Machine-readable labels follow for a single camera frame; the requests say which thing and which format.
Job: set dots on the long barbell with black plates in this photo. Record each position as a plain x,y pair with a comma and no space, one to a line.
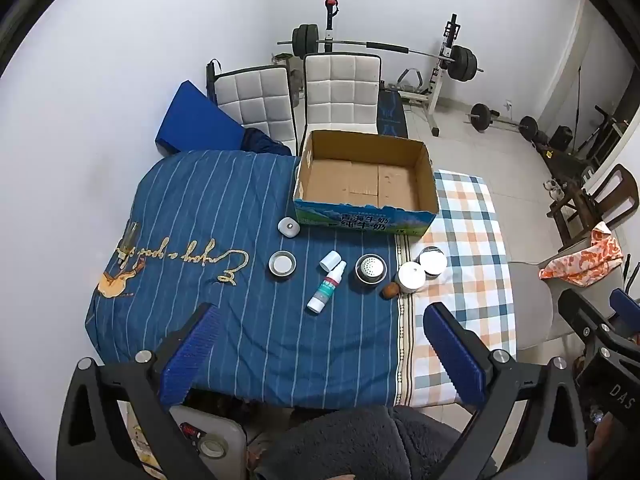
305,40

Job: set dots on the metal-rimmed white jar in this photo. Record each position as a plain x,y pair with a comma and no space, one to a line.
432,261

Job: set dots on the orange patterned cloth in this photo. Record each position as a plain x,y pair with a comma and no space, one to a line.
585,260

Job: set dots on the small white round device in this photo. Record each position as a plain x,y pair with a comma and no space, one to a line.
289,226

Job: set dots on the brown walnut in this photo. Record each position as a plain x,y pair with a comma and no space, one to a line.
391,291

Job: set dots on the metal tin with white lid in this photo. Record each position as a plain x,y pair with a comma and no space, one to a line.
282,264

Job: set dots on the cardboard box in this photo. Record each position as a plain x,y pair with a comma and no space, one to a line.
360,180

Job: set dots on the blue striped and plaid bedsheet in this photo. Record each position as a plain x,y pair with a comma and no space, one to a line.
225,200

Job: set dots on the white round jar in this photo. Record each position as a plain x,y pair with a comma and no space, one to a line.
411,278

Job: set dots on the white barbell rack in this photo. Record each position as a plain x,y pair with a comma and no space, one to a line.
440,77

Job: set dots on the metal strainer cup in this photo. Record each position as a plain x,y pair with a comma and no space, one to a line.
371,269

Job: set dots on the white spray bottle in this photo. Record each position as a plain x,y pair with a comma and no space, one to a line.
322,292

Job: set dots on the black weight bench pad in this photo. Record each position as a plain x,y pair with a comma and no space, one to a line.
391,112

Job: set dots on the white padded chair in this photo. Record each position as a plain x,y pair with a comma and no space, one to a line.
255,97
342,90

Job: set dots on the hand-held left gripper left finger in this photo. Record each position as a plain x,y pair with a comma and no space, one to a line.
195,355

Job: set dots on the roll of tape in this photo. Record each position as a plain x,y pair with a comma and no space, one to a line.
211,446

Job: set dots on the dark wooden chair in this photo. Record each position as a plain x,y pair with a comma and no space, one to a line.
607,195

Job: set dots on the blue foam mat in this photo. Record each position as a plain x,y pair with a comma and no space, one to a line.
192,120

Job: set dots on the short barbell with black plates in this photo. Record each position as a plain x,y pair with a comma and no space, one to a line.
527,127

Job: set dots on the black speaker box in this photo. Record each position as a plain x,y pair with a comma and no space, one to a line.
561,139

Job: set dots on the pair of white shoes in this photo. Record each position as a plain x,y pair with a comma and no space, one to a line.
555,190

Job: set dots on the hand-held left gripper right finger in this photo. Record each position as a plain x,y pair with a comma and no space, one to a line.
452,350

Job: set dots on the white plastic cap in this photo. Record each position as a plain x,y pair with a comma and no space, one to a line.
331,262

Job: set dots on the grey box with red display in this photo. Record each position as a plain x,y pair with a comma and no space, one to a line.
190,422

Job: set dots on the person's dark fleece clothing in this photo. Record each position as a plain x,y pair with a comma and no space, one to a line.
360,440

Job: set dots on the dark blue cloth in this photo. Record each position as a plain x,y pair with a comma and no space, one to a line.
265,142

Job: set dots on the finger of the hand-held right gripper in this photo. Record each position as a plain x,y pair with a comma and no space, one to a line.
624,305
580,315

